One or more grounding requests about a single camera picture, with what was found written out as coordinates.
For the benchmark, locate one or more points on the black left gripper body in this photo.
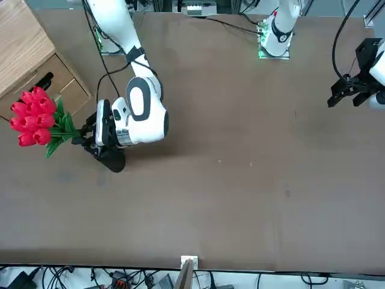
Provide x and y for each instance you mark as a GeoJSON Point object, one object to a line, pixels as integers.
{"type": "Point", "coordinates": [368, 54]}

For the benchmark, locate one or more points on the white power strip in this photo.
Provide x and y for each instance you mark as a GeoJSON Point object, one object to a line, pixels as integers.
{"type": "Point", "coordinates": [194, 9]}

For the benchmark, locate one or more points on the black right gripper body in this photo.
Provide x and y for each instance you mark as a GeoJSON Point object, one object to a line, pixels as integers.
{"type": "Point", "coordinates": [113, 135]}

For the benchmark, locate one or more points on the aluminium profile post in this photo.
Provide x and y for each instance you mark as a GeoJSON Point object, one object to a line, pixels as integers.
{"type": "Point", "coordinates": [189, 262]}

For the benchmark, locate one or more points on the wooden drawer box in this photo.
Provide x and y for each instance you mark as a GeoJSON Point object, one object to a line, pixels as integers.
{"type": "Point", "coordinates": [24, 45]}

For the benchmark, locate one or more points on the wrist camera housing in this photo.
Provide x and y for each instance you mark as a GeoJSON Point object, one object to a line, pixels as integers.
{"type": "Point", "coordinates": [100, 120]}

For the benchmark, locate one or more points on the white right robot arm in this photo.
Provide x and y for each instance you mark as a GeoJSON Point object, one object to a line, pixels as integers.
{"type": "Point", "coordinates": [144, 120]}

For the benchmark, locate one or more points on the black hub orange ports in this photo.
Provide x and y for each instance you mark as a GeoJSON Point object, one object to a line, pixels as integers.
{"type": "Point", "coordinates": [120, 283]}

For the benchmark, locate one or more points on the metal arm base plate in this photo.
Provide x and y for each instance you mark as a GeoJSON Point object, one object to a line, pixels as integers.
{"type": "Point", "coordinates": [285, 56]}

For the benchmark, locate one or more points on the black cylindrical vase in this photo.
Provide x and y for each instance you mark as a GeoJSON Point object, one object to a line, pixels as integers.
{"type": "Point", "coordinates": [114, 162]}

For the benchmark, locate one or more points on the red tulip bouquet green leaves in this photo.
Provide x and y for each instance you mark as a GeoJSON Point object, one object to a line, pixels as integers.
{"type": "Point", "coordinates": [33, 120]}

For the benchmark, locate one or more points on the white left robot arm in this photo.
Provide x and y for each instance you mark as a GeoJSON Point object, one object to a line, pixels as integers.
{"type": "Point", "coordinates": [281, 30]}

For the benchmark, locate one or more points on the aluminium profile rail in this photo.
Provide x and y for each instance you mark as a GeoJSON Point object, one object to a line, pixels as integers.
{"type": "Point", "coordinates": [369, 19]}

